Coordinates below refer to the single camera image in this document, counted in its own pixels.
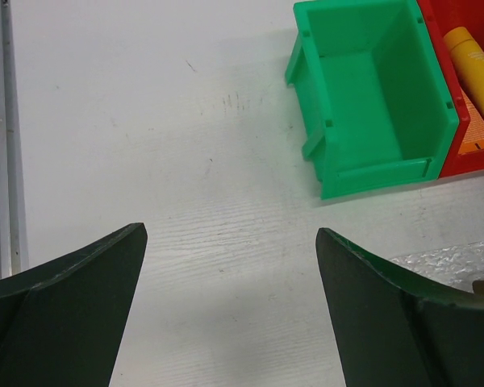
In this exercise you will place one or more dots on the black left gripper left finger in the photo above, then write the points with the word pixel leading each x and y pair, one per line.
pixel 62 322

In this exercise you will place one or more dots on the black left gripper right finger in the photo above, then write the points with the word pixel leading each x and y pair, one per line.
pixel 394 327

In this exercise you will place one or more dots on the orange toothpaste tube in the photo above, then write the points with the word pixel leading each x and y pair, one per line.
pixel 474 135

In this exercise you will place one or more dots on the clear textured glass tray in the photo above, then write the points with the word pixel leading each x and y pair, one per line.
pixel 456 266

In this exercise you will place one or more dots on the yellow toothpaste tube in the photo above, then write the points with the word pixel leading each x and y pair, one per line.
pixel 468 60

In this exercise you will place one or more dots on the left green plastic bin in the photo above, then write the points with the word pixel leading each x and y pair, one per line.
pixel 375 105

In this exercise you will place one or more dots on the red plastic bin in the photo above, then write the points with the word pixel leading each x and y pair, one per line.
pixel 441 17

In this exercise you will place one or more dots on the aluminium table edge rail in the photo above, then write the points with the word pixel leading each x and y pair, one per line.
pixel 13 231

